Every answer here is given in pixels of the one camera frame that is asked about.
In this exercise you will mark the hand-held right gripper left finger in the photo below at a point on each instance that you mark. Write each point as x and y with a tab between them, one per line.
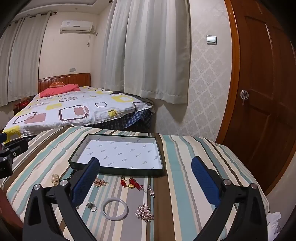
85	183

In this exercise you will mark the striped bed sheet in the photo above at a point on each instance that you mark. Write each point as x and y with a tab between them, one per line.
180	197

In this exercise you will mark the dark green shallow box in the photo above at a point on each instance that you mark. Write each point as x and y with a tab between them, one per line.
120	153

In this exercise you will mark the white patterned quilt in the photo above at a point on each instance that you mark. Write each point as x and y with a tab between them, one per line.
69	104

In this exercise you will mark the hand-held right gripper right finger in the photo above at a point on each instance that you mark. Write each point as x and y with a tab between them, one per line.
203	183

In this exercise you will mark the white wall air conditioner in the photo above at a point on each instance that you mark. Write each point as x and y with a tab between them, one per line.
76	26

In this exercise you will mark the silver crystal bar brooch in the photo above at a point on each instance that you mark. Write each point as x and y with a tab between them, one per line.
151	191

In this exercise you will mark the silver door lock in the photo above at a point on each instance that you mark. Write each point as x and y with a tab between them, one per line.
244	95

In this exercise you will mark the blue plaid bed sheet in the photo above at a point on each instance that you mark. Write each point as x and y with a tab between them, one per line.
131	119

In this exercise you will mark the red pillow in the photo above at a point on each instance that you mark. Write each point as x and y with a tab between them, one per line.
60	90

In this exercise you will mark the orange round cushion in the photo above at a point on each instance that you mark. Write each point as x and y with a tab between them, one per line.
57	83

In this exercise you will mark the grey light switch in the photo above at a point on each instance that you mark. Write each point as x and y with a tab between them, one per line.
211	39

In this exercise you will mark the red knot gold charm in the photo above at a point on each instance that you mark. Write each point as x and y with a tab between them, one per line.
133	185

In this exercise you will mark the white cloth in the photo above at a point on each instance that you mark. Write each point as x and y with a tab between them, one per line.
275	220

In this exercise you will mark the brown wooden door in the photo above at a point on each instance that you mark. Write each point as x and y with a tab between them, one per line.
266	92

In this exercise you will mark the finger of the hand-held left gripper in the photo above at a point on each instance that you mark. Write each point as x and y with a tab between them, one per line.
16	147

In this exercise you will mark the cream window curtain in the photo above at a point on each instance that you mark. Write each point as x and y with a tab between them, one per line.
23	60
157	51
113	46

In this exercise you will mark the small red gold charm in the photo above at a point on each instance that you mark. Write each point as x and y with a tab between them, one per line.
123	183

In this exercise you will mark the white jade bangle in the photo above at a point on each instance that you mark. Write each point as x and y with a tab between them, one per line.
114	199

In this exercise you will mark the wooden headboard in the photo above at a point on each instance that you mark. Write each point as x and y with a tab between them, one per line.
78	78

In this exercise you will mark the red bedside item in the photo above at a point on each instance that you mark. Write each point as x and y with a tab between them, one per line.
23	102

